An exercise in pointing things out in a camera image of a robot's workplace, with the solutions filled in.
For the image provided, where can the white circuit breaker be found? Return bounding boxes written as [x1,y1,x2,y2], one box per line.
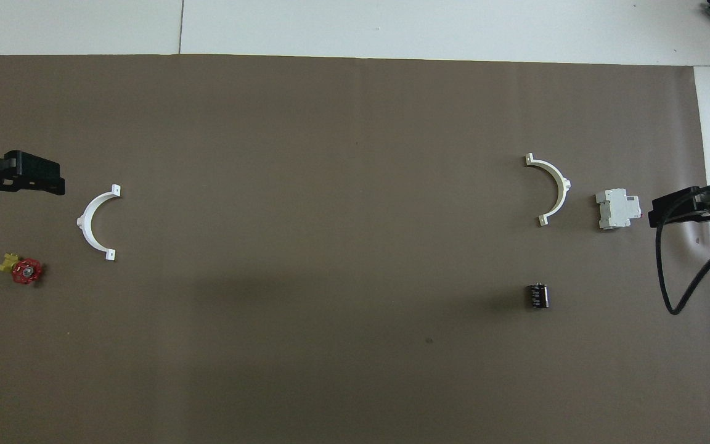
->
[595,188,642,231]

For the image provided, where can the black cylindrical capacitor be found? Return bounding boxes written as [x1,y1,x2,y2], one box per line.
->
[526,282,550,310]

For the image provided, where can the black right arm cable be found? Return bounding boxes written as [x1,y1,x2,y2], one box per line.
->
[656,182,710,315]

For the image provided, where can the white half-ring pipe clamp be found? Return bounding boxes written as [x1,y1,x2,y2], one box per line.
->
[524,153,572,227]
[76,184,121,261]

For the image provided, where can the red-handled brass valve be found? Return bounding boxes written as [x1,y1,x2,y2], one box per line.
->
[0,252,46,286]

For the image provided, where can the brown paper table mat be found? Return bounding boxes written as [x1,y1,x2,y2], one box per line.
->
[0,54,710,444]

